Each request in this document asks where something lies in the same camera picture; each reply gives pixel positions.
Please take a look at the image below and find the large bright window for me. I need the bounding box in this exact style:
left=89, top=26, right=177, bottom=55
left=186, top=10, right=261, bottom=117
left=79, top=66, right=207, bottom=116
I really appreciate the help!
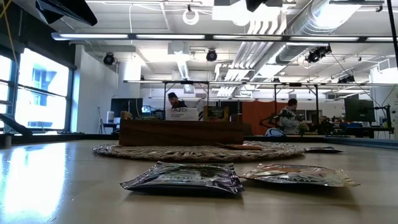
left=0, top=46, right=74, bottom=133

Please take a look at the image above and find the black workstation frame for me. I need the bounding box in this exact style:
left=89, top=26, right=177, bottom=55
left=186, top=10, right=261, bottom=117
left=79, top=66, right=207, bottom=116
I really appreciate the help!
left=124, top=79, right=398, bottom=122

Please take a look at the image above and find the person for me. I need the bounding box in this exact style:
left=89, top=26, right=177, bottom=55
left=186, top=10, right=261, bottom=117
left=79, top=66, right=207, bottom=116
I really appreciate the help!
left=278, top=98, right=304, bottom=135
left=167, top=91, right=188, bottom=110

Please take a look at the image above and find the yellow cable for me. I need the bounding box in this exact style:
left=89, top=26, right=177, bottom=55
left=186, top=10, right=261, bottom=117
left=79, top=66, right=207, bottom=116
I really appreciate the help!
left=0, top=0, right=18, bottom=65

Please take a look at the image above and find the thin black pole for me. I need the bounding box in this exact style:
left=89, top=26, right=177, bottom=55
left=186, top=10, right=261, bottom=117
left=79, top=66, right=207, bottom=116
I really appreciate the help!
left=386, top=0, right=398, bottom=60

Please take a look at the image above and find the white hanging ring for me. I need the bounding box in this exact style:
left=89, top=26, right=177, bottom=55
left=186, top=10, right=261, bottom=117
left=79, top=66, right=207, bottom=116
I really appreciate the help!
left=182, top=8, right=200, bottom=26

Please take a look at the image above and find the wooden three-compartment tray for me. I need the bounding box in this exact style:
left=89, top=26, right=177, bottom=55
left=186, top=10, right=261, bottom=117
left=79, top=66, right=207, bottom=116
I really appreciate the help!
left=118, top=116, right=244, bottom=147

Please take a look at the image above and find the round woven placemat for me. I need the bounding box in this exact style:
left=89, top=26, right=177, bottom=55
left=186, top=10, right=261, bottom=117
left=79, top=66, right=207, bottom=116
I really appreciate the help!
left=91, top=140, right=307, bottom=163

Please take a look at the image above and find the blue white ball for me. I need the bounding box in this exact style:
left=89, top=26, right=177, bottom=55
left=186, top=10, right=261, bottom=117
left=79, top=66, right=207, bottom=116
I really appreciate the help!
left=264, top=127, right=285, bottom=138

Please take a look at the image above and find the white orange tea packet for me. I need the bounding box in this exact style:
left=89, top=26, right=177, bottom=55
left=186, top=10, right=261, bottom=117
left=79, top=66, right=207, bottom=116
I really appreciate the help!
left=165, top=107, right=200, bottom=122

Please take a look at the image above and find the orange partition wall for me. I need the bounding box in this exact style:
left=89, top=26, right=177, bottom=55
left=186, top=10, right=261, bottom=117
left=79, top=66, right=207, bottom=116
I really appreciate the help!
left=241, top=100, right=289, bottom=135

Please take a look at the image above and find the overhead LED light bar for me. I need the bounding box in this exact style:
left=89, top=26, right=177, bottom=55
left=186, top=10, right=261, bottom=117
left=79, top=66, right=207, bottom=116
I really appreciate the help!
left=51, top=32, right=398, bottom=42

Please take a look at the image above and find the black computer monitor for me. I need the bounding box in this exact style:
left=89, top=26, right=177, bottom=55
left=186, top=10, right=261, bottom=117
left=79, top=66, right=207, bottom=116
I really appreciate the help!
left=110, top=98, right=144, bottom=119
left=344, top=98, right=376, bottom=123

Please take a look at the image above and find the black slanted bar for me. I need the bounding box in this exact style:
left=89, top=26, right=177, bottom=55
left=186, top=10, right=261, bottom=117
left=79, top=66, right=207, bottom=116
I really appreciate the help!
left=0, top=113, right=34, bottom=137

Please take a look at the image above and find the silver ventilation duct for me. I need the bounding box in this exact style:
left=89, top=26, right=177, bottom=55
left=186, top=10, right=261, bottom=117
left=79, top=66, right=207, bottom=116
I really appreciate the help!
left=275, top=0, right=363, bottom=65

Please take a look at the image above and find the black aluminium table frame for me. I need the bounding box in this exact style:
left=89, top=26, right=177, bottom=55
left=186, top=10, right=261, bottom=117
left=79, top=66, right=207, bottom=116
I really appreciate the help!
left=0, top=133, right=398, bottom=147

